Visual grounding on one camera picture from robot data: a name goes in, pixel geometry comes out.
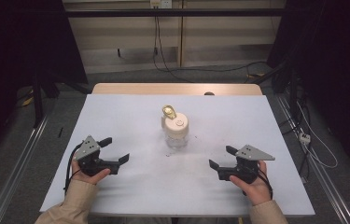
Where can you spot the black horizontal metal bar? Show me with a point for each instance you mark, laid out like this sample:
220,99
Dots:
169,12

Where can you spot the person's left hand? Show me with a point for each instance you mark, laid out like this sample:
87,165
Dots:
85,177

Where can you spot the person's right hand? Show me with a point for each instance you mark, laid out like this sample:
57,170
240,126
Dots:
256,191

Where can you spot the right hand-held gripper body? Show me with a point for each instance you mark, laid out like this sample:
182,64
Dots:
252,154

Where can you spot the black metal stand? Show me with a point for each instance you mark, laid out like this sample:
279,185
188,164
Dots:
37,102

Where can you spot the white wall socket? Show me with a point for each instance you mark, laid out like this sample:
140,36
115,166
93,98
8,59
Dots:
160,3

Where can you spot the black curtain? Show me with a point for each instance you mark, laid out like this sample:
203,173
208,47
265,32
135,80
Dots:
14,46
334,62

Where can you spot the dark round table grommet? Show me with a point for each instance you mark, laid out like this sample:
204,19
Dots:
209,93

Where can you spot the white table cover board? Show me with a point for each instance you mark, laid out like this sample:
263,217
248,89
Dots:
132,124

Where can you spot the clear bottle with cream lid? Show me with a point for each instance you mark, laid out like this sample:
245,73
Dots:
176,127

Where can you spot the metal floor rail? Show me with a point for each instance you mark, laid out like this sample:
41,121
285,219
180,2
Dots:
17,168
328,186

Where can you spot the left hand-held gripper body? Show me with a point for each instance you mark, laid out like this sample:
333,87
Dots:
87,151

